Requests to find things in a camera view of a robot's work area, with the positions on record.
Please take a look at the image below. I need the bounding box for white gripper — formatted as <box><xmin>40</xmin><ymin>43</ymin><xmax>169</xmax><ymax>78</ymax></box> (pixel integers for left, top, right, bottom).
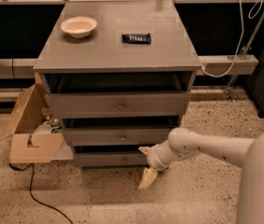
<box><xmin>138</xmin><ymin>141</ymin><xmax>181</xmax><ymax>189</ymax></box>

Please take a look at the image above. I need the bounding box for grey bottom drawer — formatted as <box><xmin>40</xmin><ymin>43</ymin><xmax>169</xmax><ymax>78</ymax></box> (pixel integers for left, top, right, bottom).
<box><xmin>74</xmin><ymin>151</ymin><xmax>147</xmax><ymax>168</ymax></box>

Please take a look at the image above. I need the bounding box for grey drawer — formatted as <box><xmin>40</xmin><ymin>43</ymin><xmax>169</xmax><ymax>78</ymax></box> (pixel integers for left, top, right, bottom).
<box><xmin>74</xmin><ymin>151</ymin><xmax>147</xmax><ymax>168</ymax></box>
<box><xmin>63</xmin><ymin>128</ymin><xmax>172</xmax><ymax>146</ymax></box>
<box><xmin>45</xmin><ymin>91</ymin><xmax>190</xmax><ymax>119</ymax></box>

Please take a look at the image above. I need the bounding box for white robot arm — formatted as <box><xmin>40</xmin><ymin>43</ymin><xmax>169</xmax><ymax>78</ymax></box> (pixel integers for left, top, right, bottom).
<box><xmin>139</xmin><ymin>128</ymin><xmax>264</xmax><ymax>224</ymax></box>

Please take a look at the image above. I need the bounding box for grey middle drawer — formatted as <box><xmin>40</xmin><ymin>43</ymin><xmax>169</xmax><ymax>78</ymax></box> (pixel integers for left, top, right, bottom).
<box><xmin>63</xmin><ymin>128</ymin><xmax>172</xmax><ymax>146</ymax></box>

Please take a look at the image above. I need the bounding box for grey top drawer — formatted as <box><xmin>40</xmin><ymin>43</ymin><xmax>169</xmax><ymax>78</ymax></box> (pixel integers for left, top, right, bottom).
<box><xmin>45</xmin><ymin>91</ymin><xmax>190</xmax><ymax>119</ymax></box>

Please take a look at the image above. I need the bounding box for grey drawer cabinet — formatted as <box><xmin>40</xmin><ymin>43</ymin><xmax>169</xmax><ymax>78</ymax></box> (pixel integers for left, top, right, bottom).
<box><xmin>35</xmin><ymin>1</ymin><xmax>201</xmax><ymax>156</ymax></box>

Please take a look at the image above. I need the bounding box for open cardboard box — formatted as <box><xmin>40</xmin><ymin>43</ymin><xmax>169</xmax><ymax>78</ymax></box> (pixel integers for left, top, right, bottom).
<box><xmin>0</xmin><ymin>74</ymin><xmax>73</xmax><ymax>164</ymax></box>

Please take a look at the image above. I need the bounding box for dark snack bar wrapper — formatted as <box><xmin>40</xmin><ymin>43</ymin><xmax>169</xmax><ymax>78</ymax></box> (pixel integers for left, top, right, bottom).
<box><xmin>121</xmin><ymin>34</ymin><xmax>151</xmax><ymax>45</ymax></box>

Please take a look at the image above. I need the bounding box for metal stand pole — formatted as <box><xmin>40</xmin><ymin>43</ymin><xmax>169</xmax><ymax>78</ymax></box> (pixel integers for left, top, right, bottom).
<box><xmin>224</xmin><ymin>10</ymin><xmax>264</xmax><ymax>102</ymax></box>

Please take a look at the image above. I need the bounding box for black floor cable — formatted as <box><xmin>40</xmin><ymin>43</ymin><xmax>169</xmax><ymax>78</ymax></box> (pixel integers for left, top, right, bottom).
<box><xmin>8</xmin><ymin>162</ymin><xmax>74</xmax><ymax>224</ymax></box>

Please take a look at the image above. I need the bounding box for white hanging cable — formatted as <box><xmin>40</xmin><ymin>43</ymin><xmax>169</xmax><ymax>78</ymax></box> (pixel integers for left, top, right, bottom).
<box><xmin>200</xmin><ymin>0</ymin><xmax>264</xmax><ymax>78</ymax></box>

